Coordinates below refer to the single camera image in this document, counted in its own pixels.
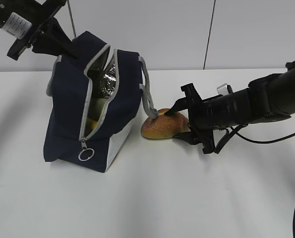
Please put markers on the yellow banana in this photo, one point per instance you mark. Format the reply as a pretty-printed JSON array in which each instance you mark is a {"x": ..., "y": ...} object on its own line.
[{"x": 91, "y": 124}]

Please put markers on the brown bread roll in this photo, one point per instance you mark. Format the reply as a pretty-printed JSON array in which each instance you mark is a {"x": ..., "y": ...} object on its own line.
[{"x": 164, "y": 127}]

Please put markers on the navy blue lunch bag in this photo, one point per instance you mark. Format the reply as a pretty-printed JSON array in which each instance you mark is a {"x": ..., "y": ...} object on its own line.
[{"x": 119, "y": 76}]

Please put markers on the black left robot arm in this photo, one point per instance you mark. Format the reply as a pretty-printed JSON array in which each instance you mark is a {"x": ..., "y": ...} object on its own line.
[{"x": 11, "y": 22}]

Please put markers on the green lid glass container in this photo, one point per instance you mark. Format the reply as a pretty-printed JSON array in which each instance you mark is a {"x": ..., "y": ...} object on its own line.
[{"x": 95, "y": 108}]

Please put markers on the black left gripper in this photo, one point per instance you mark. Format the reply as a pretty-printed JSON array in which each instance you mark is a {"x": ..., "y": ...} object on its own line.
[{"x": 45, "y": 35}]

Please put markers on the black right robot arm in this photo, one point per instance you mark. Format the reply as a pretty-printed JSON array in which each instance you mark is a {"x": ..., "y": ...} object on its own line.
[{"x": 272, "y": 98}]

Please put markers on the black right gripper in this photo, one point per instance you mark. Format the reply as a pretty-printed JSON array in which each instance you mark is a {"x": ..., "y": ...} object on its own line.
[{"x": 210, "y": 119}]

